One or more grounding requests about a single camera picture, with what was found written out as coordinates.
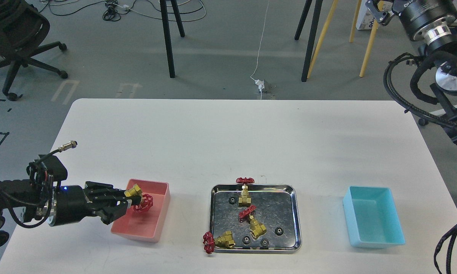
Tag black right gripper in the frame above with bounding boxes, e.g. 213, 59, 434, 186
365, 0, 457, 41

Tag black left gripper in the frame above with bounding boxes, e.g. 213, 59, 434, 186
48, 182, 130, 227

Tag brass valve red handle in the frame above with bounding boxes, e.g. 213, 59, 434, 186
236, 177, 255, 207
238, 205, 267, 239
202, 230, 236, 254
124, 184, 154, 213

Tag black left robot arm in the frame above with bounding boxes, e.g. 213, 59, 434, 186
0, 141, 142, 247

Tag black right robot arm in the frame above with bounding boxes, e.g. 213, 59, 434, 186
365, 0, 457, 145

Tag white cardboard box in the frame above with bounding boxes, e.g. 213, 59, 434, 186
355, 0, 374, 30

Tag pink plastic box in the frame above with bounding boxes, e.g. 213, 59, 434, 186
111, 179, 170, 242

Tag blue plastic box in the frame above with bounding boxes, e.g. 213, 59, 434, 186
343, 186, 406, 249

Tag yellow wooden leg right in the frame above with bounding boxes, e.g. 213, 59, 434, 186
349, 0, 379, 78

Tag yellow wooden leg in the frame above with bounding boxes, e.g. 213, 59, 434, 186
349, 0, 379, 78
302, 0, 339, 82

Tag yellow wooden leg left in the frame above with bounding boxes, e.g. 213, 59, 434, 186
302, 0, 339, 82

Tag black easel leg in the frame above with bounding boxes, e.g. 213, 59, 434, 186
294, 0, 323, 83

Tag white power plug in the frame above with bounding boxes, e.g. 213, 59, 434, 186
255, 79, 267, 93

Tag metal tray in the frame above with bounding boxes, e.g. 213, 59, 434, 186
209, 184, 302, 253

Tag black office chair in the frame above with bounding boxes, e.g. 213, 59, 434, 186
0, 0, 68, 101

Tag brass valve bottom red handle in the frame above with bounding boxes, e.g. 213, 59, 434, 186
202, 230, 236, 254

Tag brass valve top red handle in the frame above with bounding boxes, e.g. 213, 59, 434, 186
236, 177, 255, 207

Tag white power cable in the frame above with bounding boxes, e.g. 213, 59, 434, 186
251, 0, 271, 81

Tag black floor cables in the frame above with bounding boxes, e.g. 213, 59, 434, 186
38, 0, 207, 22

